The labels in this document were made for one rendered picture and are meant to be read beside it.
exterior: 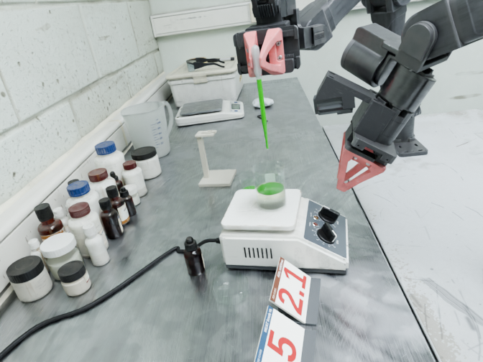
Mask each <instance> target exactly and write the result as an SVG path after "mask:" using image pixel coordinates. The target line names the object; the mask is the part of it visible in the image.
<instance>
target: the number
mask: <svg viewBox="0 0 483 362"><path fill-rule="evenodd" d="M300 329H301V328H299V327H298V326H297V325H295V324H294V323H292V322H290V321H289V320H288V319H286V318H285V317H283V316H282V315H280V314H279V313H278V312H276V311H274V310H273V313H272V319H271V322H270V328H269V331H268V335H267V341H266V344H265V347H264V353H263V357H262V362H296V361H297V355H298V346H299V340H300Z"/></svg>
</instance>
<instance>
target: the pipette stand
mask: <svg viewBox="0 0 483 362"><path fill-rule="evenodd" d="M216 132H217V131H216V130H208V131H199V132H198V133H197V134H196V135H195V137H197V141H198V148H199V152H200V156H201V163H202V167H203V174H204V176H203V178H202V179H201V181H200V182H199V184H198V186H199V187H225V186H230V185H231V183H232V181H233V179H234V176H235V174H236V170H209V169H208V162H207V157H206V151H205V146H204V142H203V137H207V136H214V135H215V133H216Z"/></svg>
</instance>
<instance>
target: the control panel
mask: <svg viewBox="0 0 483 362"><path fill-rule="evenodd" d="M321 208H322V205H319V204H317V203H315V202H313V201H311V200H309V201H308V211H307V216H306V222H305V232H304V239H306V240H308V241H310V242H312V243H315V244H317V245H319V246H321V247H323V248H325V249H327V250H329V251H331V252H333V253H335V254H338V255H339V256H342V257H344V258H346V217H344V216H342V215H340V216H339V217H338V218H337V220H336V222H335V223H334V224H330V226H331V227H332V229H333V230H334V231H335V232H336V234H337V237H336V241H335V243H333V244H328V243H325V242H323V241H322V240H321V239H320V238H319V237H318V235H317V230H318V229H319V228H321V227H322V226H323V224H324V223H325V221H323V220H322V219H321V218H320V217H319V215H318V213H319V211H320V209H321ZM314 216H317V217H318V219H315V218H314ZM313 223H317V224H318V226H315V225H313Z"/></svg>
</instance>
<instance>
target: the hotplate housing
mask: <svg viewBox="0 0 483 362"><path fill-rule="evenodd" d="M309 200H310V199H307V198H303V197H301V200H300V207H299V212H298V220H297V224H296V227H295V229H293V230H291V231H261V230H227V229H223V230H222V232H221V235H220V236H219V238H216V243H220V244H221V250H222V254H223V258H224V263H226V268H232V269H261V270H275V271H276V270H277V265H278V261H279V258H280V257H282V258H283V259H284V260H286V261H288V262H289V263H291V264H292V265H293V266H295V267H296V268H298V269H299V270H301V271H302V272H318V273H332V274H347V270H346V269H348V268H349V247H348V226H347V219H346V258H344V257H342V256H339V255H338V254H335V253H333V252H331V251H329V250H327V249H325V248H323V247H321V246H319V245H317V244H315V243H312V242H310V241H308V240H306V239H304V232H305V222H306V216H307V211H308V201H309ZM311 201H312V200H311ZM313 202H314V201H313ZM315 203H316V202H315ZM317 204H318V203H317Z"/></svg>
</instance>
